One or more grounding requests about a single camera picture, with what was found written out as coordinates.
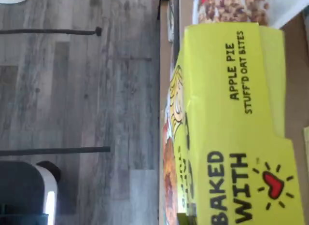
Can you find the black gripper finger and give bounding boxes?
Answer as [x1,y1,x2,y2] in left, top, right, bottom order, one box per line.
[177,203,197,225]

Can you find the yellow oat bites box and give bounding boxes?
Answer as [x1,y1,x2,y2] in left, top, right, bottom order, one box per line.
[160,23,306,225]

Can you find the black white robot base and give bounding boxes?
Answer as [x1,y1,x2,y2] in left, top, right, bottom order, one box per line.
[0,160,61,225]

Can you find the green Bobo's apple pie box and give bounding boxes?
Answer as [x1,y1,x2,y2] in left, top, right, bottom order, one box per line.
[302,127,309,225]

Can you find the blue oatmeal box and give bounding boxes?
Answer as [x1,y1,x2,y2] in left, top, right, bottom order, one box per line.
[167,0,175,43]

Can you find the thin black rod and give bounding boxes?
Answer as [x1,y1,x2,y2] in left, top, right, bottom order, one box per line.
[0,146,112,156]
[0,27,103,37]

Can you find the black metal rack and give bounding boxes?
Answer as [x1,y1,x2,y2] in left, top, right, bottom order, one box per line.
[156,0,181,63]

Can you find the red label granola bag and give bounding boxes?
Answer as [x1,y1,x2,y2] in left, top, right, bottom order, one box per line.
[192,0,309,29]

